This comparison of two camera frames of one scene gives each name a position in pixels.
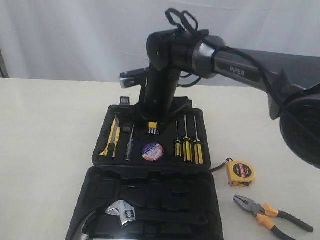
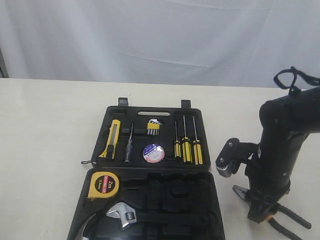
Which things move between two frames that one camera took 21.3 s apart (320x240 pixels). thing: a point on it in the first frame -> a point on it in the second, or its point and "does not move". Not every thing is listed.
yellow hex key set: x=152 y=128 does not move
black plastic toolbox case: x=150 y=179 does not move
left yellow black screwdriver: x=178 y=147 does not move
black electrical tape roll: x=152 y=151 does not move
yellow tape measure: x=240 y=173 -> x=103 y=185
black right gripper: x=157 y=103 -> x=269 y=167
